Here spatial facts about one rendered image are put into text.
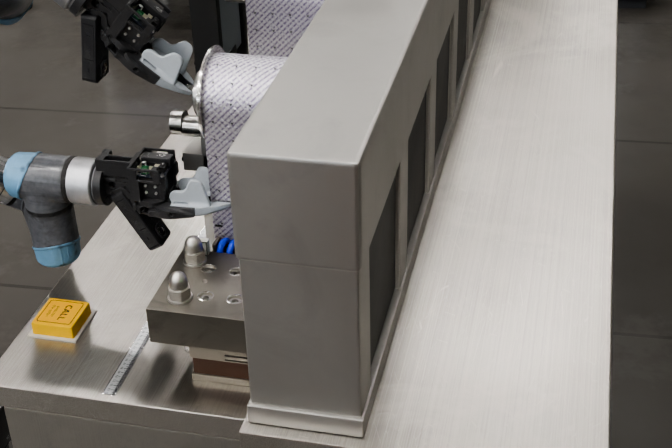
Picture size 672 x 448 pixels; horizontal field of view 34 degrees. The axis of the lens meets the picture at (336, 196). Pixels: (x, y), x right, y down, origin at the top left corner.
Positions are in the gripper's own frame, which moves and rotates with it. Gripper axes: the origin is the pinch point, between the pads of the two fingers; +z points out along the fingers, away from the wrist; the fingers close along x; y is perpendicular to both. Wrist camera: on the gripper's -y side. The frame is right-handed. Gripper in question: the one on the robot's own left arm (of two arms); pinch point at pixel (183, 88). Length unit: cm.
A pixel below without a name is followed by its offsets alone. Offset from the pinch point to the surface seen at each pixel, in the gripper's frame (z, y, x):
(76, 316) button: 9.4, -36.3, -15.0
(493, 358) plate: 30, 48, -77
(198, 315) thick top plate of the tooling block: 21.5, -12.5, -24.3
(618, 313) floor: 139, -48, 130
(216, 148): 9.3, -1.7, -4.6
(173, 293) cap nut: 17.0, -13.9, -22.3
